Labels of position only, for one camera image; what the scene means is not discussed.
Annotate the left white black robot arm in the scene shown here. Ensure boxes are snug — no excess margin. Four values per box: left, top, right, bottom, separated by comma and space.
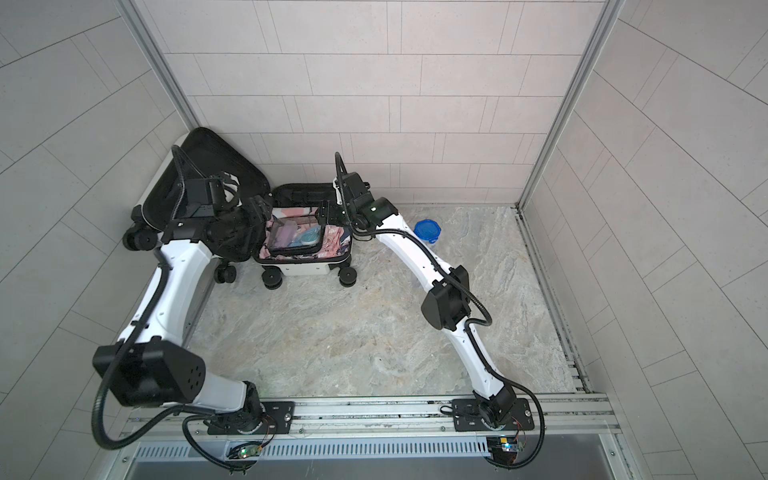
91, 173, 271, 450

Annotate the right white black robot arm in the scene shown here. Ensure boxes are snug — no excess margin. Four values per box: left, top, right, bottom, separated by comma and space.
333, 161, 546, 432

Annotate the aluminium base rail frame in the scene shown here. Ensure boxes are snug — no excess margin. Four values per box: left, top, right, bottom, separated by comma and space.
105, 393, 641, 479

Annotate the corner metal profile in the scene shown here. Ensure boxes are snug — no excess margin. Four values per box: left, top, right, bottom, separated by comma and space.
115, 0, 200, 130
517, 0, 624, 212

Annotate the clear cup with blue lid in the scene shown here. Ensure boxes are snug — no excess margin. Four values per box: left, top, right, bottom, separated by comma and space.
413, 219, 442, 245

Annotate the white suitcase with black lining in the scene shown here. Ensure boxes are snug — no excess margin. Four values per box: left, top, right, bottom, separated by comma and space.
122, 127, 357, 290

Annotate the right circuit board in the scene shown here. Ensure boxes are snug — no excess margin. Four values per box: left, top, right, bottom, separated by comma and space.
486, 436, 522, 467

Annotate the left corner metal profile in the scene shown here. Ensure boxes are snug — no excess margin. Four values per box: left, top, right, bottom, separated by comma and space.
115, 0, 200, 130

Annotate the circuit board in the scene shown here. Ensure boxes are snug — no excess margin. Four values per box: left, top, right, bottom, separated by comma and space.
486, 436, 522, 467
227, 442, 264, 460

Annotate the clear toiletry pouch black trim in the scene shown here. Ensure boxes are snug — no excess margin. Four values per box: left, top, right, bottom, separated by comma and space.
264, 215, 325, 257

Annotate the left circuit board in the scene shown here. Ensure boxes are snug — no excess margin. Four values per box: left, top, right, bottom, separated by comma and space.
227, 442, 264, 460

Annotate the right corner metal profile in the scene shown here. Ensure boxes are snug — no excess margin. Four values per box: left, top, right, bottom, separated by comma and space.
517, 0, 624, 212

